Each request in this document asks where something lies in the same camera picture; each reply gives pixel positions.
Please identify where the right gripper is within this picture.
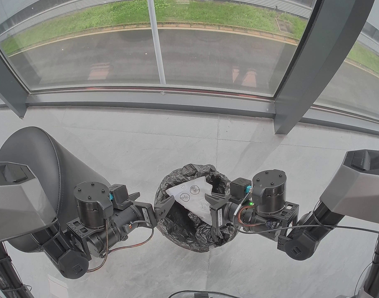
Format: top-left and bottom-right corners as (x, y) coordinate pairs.
(204, 194), (255, 233)

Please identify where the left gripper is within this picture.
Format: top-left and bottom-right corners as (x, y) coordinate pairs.
(107, 196), (175, 244)

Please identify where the clear printed wrapper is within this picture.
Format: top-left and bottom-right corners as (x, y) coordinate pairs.
(165, 176), (214, 226)

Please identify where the black plastic bag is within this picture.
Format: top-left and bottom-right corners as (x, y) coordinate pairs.
(154, 163), (240, 254)

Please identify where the dark grey round chair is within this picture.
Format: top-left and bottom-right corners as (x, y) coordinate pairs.
(0, 127), (115, 254)

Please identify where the window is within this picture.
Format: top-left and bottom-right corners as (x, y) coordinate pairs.
(0, 0), (379, 136)

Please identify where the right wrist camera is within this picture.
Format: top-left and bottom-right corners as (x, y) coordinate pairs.
(230, 177), (253, 204)

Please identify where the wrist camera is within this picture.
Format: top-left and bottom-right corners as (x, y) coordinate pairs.
(230, 177), (253, 204)
(108, 183), (141, 211)

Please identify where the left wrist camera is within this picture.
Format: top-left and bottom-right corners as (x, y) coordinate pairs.
(108, 183), (141, 211)

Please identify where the black cable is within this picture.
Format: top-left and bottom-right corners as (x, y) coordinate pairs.
(239, 224), (379, 234)

